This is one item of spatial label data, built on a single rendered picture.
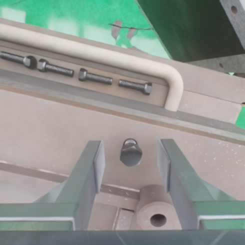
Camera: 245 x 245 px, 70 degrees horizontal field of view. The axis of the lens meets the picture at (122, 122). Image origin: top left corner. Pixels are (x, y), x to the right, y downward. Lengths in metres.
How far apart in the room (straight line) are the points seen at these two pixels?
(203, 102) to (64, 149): 0.23
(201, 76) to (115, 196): 0.23
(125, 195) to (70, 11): 1.55
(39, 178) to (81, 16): 1.49
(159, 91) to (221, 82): 0.10
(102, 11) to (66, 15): 0.28
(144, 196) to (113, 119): 0.08
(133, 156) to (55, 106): 0.09
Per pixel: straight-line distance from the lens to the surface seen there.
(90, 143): 0.15
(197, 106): 0.32
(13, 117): 0.20
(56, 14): 1.67
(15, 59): 0.33
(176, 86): 0.28
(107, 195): 0.19
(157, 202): 0.18
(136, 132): 0.17
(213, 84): 0.33
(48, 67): 0.30
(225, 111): 0.35
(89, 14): 1.61
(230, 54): 0.45
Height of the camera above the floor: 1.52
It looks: 74 degrees down
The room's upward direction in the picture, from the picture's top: 176 degrees counter-clockwise
